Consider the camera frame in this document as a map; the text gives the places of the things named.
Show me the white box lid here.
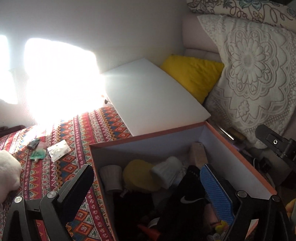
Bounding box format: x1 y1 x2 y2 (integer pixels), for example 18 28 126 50
102 58 211 137

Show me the red plastic cone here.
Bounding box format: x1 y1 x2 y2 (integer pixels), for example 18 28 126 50
138 224 160 241

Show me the white lace cushion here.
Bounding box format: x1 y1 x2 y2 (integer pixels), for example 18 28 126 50
197 14 296 149

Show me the patterned woven cloth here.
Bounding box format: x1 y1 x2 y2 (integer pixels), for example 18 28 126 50
0 105 137 241

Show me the yellow pillow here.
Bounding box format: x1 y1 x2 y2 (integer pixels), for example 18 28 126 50
160 54 225 105

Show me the white plush toy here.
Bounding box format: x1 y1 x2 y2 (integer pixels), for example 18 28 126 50
0 150 22 204

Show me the white printed packaging card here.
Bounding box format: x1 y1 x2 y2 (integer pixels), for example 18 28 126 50
47 141 71 163

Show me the dark wooden furniture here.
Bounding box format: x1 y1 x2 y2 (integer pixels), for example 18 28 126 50
0 125 26 137

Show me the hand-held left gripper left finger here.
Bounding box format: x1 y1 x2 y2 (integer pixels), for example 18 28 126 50
0 164 94 241

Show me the floral pillow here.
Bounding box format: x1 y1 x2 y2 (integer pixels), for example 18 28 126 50
186 0 296 28

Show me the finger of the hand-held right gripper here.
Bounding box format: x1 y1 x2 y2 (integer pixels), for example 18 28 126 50
255 124 296 163

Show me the black packet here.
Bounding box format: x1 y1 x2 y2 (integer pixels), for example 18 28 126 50
27 138 40 149

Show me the yellow round object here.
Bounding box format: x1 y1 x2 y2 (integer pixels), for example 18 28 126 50
122 159 160 193

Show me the black Nike sock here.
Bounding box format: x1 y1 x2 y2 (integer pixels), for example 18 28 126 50
148 165 210 241

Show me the pink sofa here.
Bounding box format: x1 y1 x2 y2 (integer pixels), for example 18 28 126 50
181 11 222 63

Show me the white cup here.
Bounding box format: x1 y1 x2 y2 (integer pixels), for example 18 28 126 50
151 156 186 190

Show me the orange storage box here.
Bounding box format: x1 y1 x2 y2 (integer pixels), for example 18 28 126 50
89 122 277 241

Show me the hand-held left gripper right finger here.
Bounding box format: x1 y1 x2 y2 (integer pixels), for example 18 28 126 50
199 164 294 241

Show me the brown cylindrical object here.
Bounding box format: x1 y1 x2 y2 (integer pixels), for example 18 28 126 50
217 127 248 149

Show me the small yellow toy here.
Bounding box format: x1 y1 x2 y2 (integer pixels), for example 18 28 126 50
208 220 232 241

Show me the taupe ribbed cup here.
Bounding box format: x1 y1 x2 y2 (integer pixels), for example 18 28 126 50
99 165 123 193

